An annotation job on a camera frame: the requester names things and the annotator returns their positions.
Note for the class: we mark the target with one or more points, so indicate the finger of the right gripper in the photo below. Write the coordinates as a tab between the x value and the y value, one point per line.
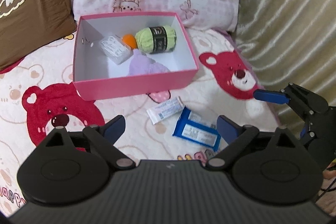
271	96

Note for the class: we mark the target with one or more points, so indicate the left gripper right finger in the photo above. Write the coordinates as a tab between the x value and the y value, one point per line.
269	167

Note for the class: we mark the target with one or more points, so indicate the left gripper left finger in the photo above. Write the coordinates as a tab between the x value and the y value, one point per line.
71	167

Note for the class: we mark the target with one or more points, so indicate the blue packet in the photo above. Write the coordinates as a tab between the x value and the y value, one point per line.
193	127

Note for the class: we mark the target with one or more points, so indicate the white medicine box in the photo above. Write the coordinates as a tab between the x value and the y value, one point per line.
165	110

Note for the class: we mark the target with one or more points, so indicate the green yarn ball black label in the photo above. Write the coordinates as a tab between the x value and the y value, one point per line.
159	39

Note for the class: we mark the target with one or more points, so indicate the purple plush toy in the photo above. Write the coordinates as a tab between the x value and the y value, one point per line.
141	64

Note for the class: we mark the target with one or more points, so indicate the clear floss pick box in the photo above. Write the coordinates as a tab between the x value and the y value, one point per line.
115	49

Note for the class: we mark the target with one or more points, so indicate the orange ball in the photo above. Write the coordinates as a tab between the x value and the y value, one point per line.
130	40

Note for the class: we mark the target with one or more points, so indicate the operator hand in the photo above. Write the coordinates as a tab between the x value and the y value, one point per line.
328	175

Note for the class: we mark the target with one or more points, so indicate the beige satin curtain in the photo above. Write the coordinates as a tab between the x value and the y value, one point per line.
290	41

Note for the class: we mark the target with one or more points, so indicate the red bear blanket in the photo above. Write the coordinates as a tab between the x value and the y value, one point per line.
37	94

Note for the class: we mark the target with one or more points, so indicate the pink cardboard box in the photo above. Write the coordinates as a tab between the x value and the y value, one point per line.
96	77

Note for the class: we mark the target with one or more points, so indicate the brown pillow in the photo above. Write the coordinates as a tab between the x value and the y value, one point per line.
27	25

